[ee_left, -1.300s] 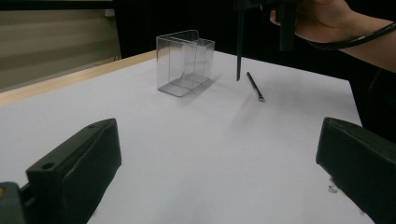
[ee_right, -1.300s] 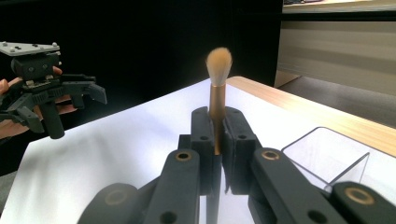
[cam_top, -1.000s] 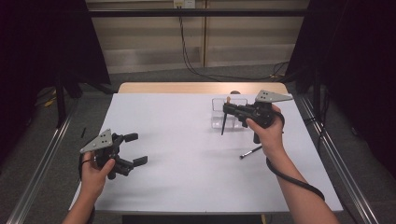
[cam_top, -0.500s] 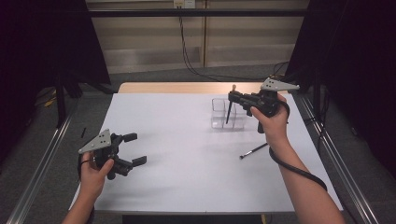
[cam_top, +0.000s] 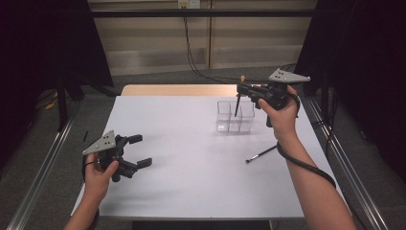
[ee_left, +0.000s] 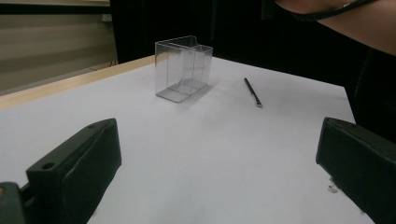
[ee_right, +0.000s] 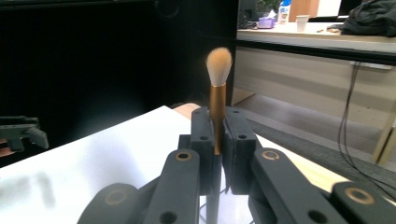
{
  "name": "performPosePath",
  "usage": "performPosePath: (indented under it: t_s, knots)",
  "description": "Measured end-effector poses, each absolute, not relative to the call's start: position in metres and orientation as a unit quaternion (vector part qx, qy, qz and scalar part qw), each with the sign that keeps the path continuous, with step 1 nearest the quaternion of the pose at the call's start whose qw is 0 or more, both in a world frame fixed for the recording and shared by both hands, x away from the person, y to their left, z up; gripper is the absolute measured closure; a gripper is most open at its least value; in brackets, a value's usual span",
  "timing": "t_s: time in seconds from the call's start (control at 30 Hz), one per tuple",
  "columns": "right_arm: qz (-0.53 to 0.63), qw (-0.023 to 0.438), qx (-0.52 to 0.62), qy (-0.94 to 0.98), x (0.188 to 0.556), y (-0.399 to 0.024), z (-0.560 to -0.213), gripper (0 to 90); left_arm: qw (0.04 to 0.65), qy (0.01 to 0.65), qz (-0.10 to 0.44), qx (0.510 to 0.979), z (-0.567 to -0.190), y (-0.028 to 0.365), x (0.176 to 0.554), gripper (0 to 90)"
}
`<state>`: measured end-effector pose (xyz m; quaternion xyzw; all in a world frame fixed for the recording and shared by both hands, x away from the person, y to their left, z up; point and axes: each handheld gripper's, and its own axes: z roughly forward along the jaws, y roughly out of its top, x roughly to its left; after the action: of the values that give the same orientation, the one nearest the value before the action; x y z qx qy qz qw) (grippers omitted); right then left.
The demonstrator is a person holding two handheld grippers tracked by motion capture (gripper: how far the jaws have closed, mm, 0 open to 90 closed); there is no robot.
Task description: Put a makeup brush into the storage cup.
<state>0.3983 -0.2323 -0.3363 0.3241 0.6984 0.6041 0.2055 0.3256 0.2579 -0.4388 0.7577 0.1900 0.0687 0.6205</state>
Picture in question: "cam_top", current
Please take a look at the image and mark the white wall socket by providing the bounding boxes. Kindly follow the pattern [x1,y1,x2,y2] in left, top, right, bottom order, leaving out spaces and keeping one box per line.
[177,0,202,10]

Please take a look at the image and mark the yellow cable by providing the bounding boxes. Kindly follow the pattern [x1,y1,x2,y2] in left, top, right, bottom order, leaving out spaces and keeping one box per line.
[43,91,59,111]

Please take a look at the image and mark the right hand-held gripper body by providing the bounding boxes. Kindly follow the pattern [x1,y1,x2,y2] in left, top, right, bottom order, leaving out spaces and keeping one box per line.
[252,67,311,128]

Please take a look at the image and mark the black metal stand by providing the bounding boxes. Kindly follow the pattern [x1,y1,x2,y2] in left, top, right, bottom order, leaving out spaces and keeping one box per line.
[55,72,70,132]
[320,69,332,129]

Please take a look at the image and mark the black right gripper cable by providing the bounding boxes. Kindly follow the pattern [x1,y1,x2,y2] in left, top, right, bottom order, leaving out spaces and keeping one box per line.
[276,91,337,190]

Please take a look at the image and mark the black horizontal frame bar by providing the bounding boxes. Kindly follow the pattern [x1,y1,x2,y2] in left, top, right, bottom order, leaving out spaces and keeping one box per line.
[90,8,318,19]

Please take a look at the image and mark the aluminium floor rail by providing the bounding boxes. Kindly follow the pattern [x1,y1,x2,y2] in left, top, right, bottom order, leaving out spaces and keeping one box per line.
[305,95,390,230]
[6,103,81,230]

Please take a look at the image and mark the white table cover sheet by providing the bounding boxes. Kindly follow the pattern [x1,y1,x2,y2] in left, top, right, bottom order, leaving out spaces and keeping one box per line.
[71,95,346,220]

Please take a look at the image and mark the makeup brush with gold ferrule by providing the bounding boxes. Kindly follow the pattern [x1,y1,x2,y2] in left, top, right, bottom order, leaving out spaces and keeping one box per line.
[234,75,247,118]

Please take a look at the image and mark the person's right hand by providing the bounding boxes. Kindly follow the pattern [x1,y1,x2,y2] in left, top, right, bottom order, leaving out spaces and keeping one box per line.
[257,84,302,142]

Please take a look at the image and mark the clear acrylic organizer box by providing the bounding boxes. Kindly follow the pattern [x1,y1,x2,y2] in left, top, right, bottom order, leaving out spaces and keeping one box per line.
[215,100,257,134]

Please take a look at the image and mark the thin black makeup brush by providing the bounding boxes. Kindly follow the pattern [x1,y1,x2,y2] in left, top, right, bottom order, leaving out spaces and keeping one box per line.
[244,144,279,165]

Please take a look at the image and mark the person's left hand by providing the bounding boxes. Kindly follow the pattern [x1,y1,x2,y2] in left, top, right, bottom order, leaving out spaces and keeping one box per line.
[82,152,120,205]

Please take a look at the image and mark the black curtain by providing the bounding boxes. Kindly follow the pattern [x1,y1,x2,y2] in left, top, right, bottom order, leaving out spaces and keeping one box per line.
[292,0,406,185]
[0,0,115,172]

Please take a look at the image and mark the black power cables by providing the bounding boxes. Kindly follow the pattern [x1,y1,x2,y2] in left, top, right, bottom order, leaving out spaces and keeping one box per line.
[182,8,299,85]

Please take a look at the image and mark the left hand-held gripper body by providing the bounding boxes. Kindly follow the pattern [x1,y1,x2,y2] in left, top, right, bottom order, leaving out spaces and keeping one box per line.
[81,129,142,183]

